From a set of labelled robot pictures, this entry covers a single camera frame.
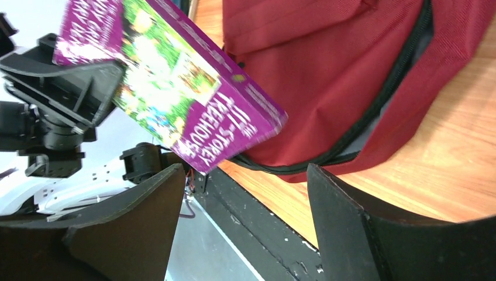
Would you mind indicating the purple treehouse book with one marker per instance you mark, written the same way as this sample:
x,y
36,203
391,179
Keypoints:
x,y
178,85

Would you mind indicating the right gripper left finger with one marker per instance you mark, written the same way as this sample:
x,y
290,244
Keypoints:
x,y
131,234

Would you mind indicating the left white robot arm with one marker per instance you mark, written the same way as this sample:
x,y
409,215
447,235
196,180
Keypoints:
x,y
25,197

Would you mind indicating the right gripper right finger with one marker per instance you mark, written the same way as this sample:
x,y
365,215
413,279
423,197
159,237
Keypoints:
x,y
362,237

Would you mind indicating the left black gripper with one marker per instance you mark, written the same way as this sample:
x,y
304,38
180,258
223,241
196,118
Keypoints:
x,y
77,97

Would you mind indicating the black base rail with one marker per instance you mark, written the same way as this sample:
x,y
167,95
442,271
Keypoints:
x,y
272,247

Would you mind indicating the red backpack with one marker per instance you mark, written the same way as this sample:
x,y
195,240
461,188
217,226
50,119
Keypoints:
x,y
356,78

